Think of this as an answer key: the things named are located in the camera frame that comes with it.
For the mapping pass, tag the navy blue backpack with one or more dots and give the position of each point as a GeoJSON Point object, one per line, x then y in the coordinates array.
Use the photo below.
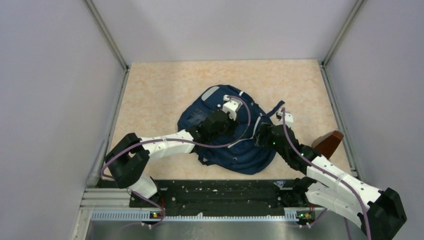
{"type": "Point", "coordinates": [237, 152]}

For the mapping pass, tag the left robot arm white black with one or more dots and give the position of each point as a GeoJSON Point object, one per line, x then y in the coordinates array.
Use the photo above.
{"type": "Point", "coordinates": [127, 160]}

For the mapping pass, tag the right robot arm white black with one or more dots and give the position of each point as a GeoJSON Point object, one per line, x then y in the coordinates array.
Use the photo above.
{"type": "Point", "coordinates": [331, 175]}

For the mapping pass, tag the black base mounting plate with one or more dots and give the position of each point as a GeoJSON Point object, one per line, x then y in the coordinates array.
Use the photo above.
{"type": "Point", "coordinates": [228, 198]}

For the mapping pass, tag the brown leather case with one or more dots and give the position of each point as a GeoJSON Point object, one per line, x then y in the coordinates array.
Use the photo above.
{"type": "Point", "coordinates": [327, 144]}

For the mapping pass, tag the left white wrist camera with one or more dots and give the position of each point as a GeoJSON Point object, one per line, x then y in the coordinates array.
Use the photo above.
{"type": "Point", "coordinates": [231, 106]}

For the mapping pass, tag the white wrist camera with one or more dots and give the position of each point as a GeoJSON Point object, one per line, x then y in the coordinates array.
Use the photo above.
{"type": "Point", "coordinates": [231, 106]}
{"type": "Point", "coordinates": [286, 117]}

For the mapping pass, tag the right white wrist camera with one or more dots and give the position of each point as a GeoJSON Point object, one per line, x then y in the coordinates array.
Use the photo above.
{"type": "Point", "coordinates": [286, 117]}

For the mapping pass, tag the aluminium frame rail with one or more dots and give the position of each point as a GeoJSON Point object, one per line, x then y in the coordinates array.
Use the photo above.
{"type": "Point", "coordinates": [105, 214]}

